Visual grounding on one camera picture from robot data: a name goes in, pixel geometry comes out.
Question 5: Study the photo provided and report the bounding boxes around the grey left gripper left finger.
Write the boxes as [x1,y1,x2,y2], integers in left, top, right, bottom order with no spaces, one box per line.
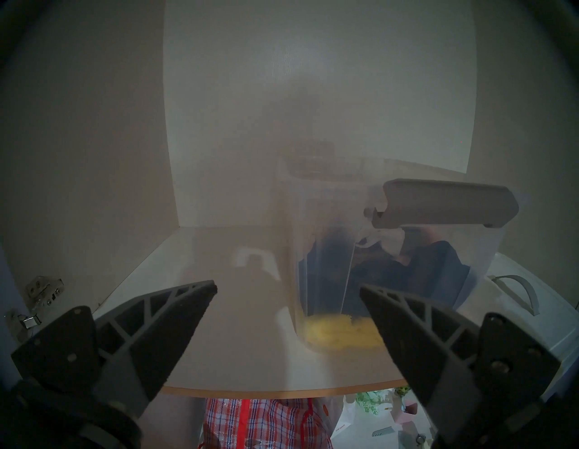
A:
[11,281,218,417]

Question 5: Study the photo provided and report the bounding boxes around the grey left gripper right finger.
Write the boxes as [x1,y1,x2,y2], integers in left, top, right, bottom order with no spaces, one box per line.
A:
[361,284,561,428]

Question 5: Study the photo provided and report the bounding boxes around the white bin lid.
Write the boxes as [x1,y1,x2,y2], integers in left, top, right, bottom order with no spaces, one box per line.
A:
[486,251,579,399]

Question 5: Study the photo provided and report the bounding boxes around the clear plastic storage bin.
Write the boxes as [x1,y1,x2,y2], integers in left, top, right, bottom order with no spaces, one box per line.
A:
[276,152,530,351]
[299,226,473,317]

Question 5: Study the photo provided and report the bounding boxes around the yellow socks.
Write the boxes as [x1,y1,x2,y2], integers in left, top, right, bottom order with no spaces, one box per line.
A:
[304,315,385,350]

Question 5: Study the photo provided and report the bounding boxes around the metal cabinet door hinge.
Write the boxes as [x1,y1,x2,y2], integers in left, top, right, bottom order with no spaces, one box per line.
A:
[5,277,64,331]

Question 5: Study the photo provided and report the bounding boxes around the grey bin latch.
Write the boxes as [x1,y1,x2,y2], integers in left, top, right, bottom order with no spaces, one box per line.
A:
[364,179,519,229]

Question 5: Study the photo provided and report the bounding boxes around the white wardrobe cabinet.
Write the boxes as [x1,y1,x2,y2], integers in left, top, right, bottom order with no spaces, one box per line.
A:
[0,0,579,399]

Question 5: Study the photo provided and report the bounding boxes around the pink cup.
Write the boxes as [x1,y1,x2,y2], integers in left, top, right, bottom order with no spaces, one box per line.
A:
[394,398,421,424]

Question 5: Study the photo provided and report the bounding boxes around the green white plastic bag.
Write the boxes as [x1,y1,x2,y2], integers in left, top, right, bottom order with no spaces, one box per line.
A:
[355,389,408,417]

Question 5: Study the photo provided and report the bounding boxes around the red plaid bag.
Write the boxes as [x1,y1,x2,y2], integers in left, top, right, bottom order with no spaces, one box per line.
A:
[201,397,335,449]

